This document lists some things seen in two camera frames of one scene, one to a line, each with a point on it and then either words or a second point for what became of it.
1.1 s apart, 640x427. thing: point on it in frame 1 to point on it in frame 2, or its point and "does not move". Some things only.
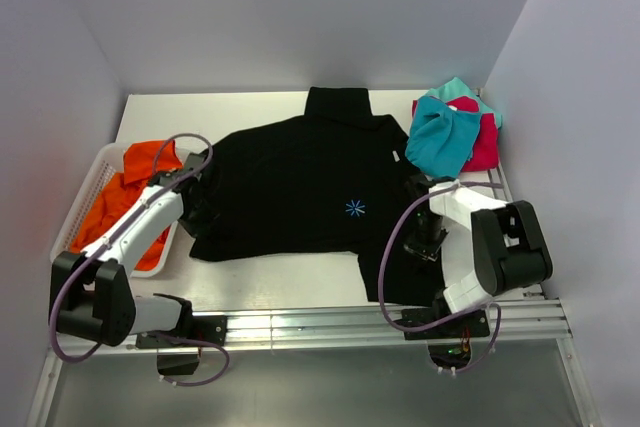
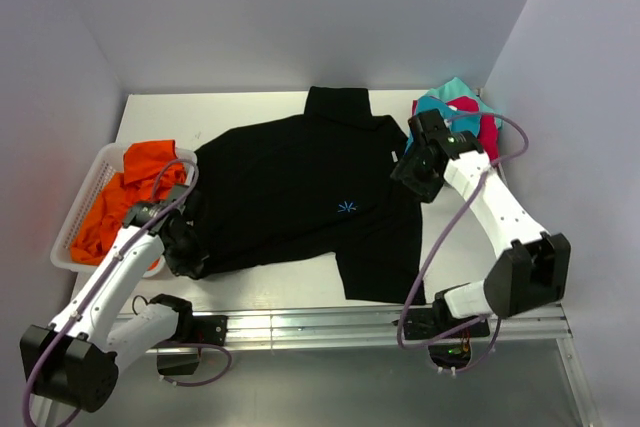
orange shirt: [143, 163] does not move
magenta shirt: [485, 151] does not move
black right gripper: [428, 251] to [427, 191]
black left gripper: [204, 224] to [192, 265]
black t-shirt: [335, 179] does not move
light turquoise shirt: [456, 89] does not move
